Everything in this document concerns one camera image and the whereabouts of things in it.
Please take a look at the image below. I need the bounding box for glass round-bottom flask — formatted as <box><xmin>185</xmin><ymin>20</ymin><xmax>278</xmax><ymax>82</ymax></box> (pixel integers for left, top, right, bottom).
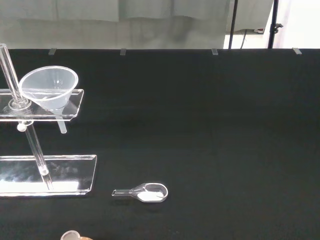
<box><xmin>60</xmin><ymin>230</ymin><xmax>81</xmax><ymax>240</ymax></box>

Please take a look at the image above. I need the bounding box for thin black floor cable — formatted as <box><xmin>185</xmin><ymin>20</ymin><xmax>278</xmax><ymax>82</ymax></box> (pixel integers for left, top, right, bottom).
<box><xmin>240</xmin><ymin>29</ymin><xmax>248</xmax><ymax>49</ymax></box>

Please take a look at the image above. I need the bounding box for black tripod pole with clamp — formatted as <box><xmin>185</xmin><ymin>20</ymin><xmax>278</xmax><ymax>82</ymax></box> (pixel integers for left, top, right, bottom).
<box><xmin>268</xmin><ymin>0</ymin><xmax>285</xmax><ymax>49</ymax></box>

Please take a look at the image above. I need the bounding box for black bench cloth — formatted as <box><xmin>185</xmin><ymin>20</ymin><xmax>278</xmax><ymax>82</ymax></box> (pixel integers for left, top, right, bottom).
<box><xmin>0</xmin><ymin>48</ymin><xmax>320</xmax><ymax>240</ymax></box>

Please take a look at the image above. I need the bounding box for grey curtain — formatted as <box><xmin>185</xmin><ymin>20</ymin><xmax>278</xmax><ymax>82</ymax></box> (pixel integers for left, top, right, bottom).
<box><xmin>0</xmin><ymin>0</ymin><xmax>247</xmax><ymax>50</ymax></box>

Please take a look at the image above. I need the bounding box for glass weighing funnel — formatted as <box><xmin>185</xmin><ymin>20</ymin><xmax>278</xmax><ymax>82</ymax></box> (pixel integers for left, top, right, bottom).
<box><xmin>111</xmin><ymin>182</ymin><xmax>169</xmax><ymax>203</ymax></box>

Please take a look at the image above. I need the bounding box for clear acrylic funnel stand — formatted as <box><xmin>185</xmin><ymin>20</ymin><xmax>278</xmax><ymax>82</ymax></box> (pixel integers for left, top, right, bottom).
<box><xmin>0</xmin><ymin>42</ymin><xmax>98</xmax><ymax>198</ymax></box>

